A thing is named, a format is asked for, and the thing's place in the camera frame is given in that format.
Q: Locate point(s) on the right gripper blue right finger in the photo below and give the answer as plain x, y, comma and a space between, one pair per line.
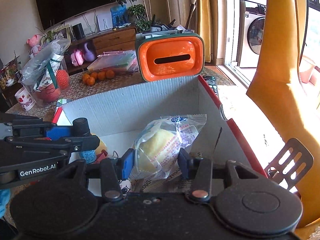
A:
186, 164

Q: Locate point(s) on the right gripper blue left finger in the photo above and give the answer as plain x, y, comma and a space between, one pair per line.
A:
127, 163

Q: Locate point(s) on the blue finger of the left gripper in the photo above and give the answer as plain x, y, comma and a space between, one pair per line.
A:
57, 132

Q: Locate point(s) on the cartoon face squishy toy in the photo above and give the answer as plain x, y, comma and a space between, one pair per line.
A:
125, 186

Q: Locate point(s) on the small blue label bottle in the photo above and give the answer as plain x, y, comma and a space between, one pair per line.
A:
81, 130

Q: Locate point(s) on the yellow squishy toy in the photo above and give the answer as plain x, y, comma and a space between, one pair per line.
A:
102, 147

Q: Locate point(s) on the white printed snack packet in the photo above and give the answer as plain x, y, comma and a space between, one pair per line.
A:
176, 185

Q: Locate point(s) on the yellow cake snack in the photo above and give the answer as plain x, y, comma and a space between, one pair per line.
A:
158, 145

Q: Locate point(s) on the patterned tissue pack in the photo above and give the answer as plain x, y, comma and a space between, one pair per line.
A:
61, 102

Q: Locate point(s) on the blue gloved hand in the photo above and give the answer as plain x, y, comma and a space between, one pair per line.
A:
4, 199

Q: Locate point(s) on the red cardboard box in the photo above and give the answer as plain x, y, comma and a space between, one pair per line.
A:
118, 116

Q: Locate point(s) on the white strawberry mug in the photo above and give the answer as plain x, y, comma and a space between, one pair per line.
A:
25, 99

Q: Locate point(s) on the clear container with plastic bag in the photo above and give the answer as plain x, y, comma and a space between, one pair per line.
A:
45, 76

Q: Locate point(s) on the black remote control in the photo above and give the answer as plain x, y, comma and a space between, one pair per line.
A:
211, 81

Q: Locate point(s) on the pink pig plush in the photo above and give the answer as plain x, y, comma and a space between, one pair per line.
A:
35, 43

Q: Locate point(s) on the framed photo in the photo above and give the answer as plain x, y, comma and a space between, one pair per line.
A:
62, 31

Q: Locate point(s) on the stack of colourful folders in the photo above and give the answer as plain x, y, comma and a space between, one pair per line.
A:
121, 62

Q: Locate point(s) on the black speaker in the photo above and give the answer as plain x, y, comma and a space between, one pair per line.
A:
78, 31

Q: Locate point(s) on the metal slotted spatula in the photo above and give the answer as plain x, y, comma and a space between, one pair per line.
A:
290, 165

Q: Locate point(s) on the orange green tissue box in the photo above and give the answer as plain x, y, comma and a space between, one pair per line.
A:
169, 56

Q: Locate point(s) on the wooden drawer cabinet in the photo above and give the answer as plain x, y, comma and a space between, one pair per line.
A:
115, 40

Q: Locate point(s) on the yellow giraffe plush chair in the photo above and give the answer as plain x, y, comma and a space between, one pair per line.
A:
276, 89

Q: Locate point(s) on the white washing machine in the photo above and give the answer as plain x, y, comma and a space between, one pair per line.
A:
251, 29

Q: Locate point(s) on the tall potted plant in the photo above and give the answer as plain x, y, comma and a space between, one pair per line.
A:
138, 13

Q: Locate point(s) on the yellow curtain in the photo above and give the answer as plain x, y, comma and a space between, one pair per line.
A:
204, 27

